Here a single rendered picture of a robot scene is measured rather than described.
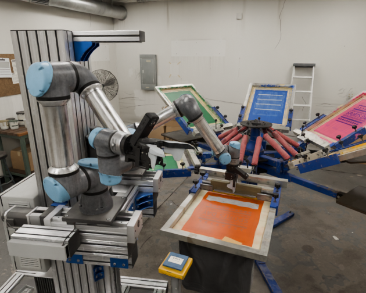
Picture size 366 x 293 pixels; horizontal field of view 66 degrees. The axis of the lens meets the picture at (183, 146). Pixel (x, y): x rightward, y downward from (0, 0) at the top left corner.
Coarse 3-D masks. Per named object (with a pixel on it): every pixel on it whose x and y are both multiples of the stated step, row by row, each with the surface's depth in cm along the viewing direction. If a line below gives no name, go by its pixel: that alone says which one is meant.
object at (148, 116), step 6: (150, 114) 83; (144, 120) 83; (150, 120) 82; (156, 120) 84; (138, 126) 84; (144, 126) 83; (150, 126) 85; (138, 132) 84; (144, 132) 85; (132, 138) 86; (138, 138) 85
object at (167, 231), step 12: (180, 216) 177; (168, 228) 161; (180, 240) 156; (192, 240) 153; (204, 240) 151; (216, 240) 151; (264, 240) 151; (228, 252) 147; (240, 252) 144; (252, 252) 142; (264, 252) 141
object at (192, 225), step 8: (208, 192) 210; (216, 192) 210; (208, 200) 199; (200, 208) 189; (192, 216) 179; (184, 224) 171; (192, 224) 171; (200, 224) 171; (208, 224) 171; (192, 232) 163; (200, 232) 163; (208, 232) 163; (216, 232) 163
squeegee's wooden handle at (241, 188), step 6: (216, 180) 205; (216, 186) 206; (222, 186) 204; (240, 186) 199; (246, 186) 197; (252, 186) 196; (240, 192) 200; (246, 192) 198; (252, 192) 197; (258, 192) 195
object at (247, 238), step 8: (240, 200) 199; (248, 200) 199; (256, 200) 199; (240, 208) 189; (248, 208) 189; (256, 216) 179; (248, 224) 171; (256, 224) 171; (224, 232) 163; (232, 232) 163; (240, 232) 163; (248, 232) 163; (240, 240) 156; (248, 240) 156
